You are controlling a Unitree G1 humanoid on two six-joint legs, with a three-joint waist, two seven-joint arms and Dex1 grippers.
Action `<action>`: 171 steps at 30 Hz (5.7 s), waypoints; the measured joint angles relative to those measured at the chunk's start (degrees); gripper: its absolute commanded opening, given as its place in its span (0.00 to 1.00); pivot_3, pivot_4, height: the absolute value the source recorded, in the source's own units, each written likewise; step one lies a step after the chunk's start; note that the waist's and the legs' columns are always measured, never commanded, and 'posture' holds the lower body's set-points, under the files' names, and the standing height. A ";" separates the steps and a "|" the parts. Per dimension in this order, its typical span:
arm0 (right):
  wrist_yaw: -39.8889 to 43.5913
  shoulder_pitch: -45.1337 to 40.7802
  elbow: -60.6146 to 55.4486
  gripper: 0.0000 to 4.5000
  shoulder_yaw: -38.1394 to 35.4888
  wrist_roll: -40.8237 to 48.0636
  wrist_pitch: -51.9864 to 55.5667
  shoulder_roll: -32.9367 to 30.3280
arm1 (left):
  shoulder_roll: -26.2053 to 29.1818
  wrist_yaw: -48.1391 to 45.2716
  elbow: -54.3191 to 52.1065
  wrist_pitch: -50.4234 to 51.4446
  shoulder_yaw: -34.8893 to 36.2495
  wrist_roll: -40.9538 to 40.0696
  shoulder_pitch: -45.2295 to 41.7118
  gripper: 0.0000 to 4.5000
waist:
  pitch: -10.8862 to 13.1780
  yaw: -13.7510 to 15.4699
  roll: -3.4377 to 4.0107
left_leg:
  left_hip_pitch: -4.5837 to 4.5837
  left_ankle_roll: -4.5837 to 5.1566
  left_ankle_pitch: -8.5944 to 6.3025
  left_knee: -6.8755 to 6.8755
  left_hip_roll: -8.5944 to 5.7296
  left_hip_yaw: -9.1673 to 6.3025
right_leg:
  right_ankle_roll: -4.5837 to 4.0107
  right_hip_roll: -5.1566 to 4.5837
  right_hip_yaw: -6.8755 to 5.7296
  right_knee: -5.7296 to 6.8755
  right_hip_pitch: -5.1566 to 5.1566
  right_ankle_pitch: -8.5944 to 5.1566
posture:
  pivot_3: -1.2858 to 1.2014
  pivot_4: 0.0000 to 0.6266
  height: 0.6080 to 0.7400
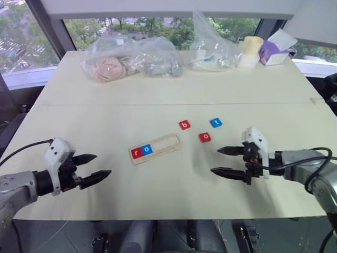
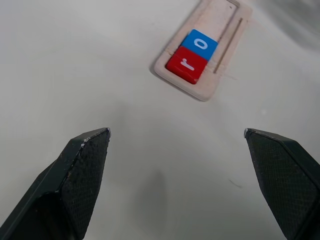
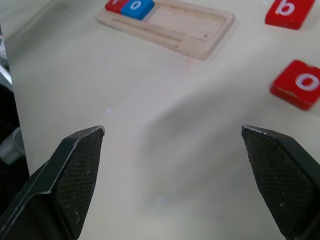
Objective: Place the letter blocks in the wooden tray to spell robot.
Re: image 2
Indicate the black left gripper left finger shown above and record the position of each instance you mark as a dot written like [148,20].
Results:
[75,185]

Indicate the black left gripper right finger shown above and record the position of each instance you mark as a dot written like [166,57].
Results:
[282,180]

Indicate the red letter tile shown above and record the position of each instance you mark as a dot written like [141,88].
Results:
[186,65]

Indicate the blue letter tile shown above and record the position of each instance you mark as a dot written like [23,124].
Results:
[200,44]

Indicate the wooden letter tile tray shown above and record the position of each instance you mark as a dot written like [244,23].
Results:
[220,15]

